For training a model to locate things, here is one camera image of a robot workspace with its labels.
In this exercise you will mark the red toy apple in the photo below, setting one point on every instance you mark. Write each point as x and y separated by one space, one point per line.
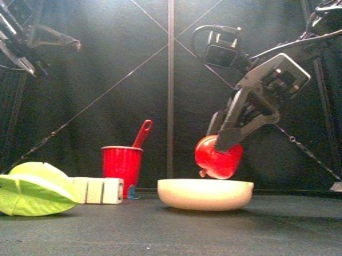
217 160

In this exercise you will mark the white bowl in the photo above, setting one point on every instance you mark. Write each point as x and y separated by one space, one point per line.
204 195

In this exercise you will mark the red ribbed cup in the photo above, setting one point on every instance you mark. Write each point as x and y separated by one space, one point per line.
120 166

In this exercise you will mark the small blue object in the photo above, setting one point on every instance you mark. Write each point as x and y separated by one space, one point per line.
132 193

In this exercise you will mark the green white toy vegetable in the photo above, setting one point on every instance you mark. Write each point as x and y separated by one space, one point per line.
40 191

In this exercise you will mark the slanted dark frame pole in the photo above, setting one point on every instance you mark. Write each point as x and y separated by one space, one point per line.
320 100

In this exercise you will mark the vertical metal frame pole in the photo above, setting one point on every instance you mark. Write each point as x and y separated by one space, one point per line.
171 100

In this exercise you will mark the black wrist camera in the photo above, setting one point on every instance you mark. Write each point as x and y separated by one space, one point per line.
220 50

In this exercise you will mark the white bracket at table edge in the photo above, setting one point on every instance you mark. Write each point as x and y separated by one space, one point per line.
336 187

